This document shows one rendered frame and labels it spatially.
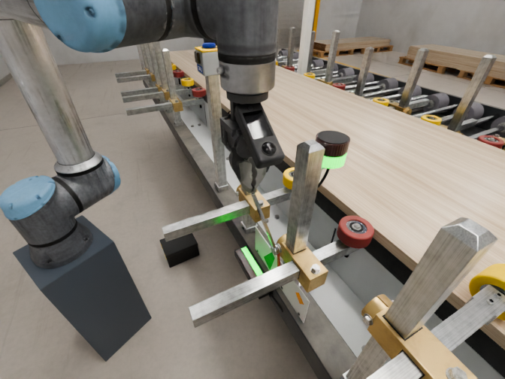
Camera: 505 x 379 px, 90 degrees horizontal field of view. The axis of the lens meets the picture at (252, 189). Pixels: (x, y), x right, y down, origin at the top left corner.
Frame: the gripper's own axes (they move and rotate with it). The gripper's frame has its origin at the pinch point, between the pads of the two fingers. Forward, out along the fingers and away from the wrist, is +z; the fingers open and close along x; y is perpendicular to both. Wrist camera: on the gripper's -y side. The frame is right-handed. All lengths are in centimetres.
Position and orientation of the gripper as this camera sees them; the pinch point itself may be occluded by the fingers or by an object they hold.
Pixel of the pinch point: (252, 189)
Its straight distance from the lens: 53.5
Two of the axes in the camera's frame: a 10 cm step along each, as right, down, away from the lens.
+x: -8.9, 2.8, -3.6
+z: 0.0, 7.9, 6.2
